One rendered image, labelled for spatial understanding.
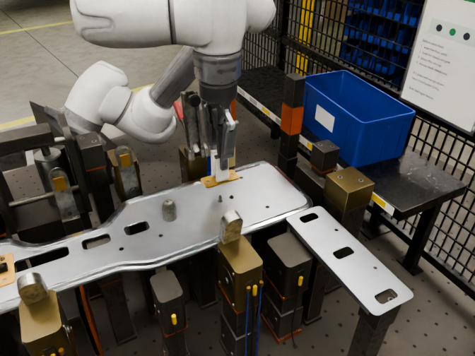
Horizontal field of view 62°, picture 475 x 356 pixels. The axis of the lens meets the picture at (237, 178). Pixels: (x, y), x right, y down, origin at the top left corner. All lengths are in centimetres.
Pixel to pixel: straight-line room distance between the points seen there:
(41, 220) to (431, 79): 100
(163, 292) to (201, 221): 19
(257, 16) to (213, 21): 59
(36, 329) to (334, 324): 70
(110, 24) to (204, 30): 15
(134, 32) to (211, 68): 14
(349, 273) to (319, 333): 31
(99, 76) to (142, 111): 19
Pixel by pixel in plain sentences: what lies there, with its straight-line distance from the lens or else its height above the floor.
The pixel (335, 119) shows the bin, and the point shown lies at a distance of 107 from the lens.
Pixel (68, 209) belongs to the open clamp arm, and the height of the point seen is 101.
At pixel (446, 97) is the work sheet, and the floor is 121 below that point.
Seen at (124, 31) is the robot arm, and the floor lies 141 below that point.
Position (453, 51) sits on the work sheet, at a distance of 106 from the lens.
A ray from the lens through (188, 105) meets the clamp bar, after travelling 96.
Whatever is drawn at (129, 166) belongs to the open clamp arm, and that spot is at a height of 106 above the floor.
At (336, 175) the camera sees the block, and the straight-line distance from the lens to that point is 95.
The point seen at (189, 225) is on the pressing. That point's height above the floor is 100.
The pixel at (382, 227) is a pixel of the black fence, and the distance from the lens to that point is 139.
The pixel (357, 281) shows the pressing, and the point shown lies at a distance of 81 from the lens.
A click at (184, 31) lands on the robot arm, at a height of 141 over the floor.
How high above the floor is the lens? 160
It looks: 36 degrees down
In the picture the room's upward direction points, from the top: 1 degrees clockwise
